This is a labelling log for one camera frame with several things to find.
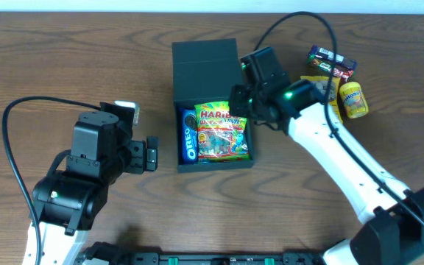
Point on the dark blue chocolate bar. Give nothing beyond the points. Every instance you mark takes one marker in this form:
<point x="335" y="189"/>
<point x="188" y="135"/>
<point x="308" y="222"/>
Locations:
<point x="324" y="54"/>

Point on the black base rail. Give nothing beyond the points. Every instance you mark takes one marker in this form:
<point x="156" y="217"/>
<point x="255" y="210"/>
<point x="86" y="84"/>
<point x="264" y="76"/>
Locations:
<point x="105" y="253"/>

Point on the black gift box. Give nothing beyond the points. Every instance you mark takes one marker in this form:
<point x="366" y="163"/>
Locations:
<point x="205" y="71"/>

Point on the blue Oreo cookie pack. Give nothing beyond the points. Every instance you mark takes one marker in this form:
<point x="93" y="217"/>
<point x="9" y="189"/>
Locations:
<point x="188" y="135"/>

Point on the green Haribo gummy bag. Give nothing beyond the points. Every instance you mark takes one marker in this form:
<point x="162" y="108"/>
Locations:
<point x="221" y="136"/>

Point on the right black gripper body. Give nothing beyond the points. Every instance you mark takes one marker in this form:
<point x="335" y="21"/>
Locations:
<point x="238" y="101"/>

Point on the yellow Hacks candy bag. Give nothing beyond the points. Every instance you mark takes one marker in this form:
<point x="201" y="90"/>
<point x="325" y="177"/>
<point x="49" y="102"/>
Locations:
<point x="321" y="82"/>

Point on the yellow candy jar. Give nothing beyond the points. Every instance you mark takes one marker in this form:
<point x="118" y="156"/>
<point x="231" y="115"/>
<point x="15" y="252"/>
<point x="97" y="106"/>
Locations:
<point x="353" y="100"/>

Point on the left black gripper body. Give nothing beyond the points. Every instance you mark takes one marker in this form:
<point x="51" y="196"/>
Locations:
<point x="138" y="156"/>

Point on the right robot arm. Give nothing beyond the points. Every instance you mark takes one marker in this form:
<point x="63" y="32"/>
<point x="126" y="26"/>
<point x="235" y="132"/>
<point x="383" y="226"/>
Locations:
<point x="392" y="216"/>

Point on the green red candy bar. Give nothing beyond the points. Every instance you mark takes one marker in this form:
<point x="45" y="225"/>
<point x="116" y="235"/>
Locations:
<point x="326" y="67"/>

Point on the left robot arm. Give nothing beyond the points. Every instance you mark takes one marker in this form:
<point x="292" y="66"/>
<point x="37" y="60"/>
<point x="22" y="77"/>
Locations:
<point x="75" y="188"/>

